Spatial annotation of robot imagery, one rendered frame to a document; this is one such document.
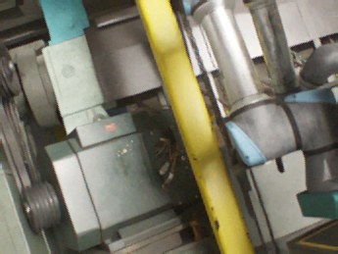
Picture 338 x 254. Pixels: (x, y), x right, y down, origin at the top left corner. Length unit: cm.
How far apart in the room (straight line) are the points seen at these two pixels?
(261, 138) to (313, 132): 12
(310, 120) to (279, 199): 150
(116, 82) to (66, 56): 34
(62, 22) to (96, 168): 114
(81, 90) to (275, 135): 164
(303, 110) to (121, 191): 94
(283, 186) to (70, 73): 138
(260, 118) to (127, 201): 88
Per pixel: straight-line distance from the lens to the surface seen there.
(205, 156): 140
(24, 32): 335
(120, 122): 173
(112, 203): 168
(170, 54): 143
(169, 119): 184
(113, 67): 239
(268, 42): 114
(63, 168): 164
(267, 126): 95
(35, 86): 234
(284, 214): 245
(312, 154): 98
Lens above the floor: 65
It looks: 3 degrees up
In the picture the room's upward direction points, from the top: 19 degrees counter-clockwise
